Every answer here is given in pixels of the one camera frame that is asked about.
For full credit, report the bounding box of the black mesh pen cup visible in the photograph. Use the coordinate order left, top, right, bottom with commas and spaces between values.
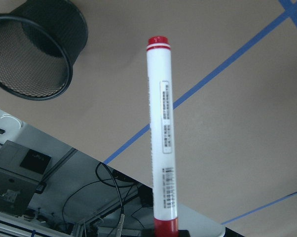
0, 0, 88, 101

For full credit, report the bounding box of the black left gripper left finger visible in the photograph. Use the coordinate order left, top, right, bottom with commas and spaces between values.
141, 229, 155, 237

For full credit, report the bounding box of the red white marker pen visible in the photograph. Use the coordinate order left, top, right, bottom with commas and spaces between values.
147, 36, 179, 237

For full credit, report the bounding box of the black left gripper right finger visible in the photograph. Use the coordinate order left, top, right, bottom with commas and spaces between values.
178, 230, 191, 237

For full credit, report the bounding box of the grey control box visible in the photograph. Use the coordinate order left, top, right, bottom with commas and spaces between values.
0, 140, 51, 216

